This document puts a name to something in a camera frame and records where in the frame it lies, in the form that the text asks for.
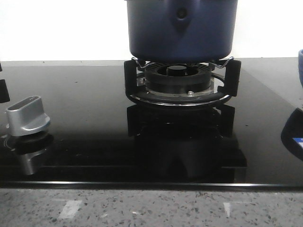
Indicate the black pan support grate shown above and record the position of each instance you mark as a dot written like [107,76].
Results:
[224,85]

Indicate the black left pan support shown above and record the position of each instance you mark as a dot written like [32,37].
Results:
[4,94]

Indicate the silver stove control knob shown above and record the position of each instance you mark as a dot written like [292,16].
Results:
[27,117]

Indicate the dark blue cooking pot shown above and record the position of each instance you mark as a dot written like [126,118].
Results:
[181,31]

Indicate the black gas burner head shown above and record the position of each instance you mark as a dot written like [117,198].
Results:
[178,78]

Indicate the blue sticker on cooktop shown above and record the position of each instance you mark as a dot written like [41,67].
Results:
[299,141]

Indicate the black glass gas cooktop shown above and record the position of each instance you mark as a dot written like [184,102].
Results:
[97,138]

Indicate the light blue plastic bowl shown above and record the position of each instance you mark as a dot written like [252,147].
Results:
[300,66]

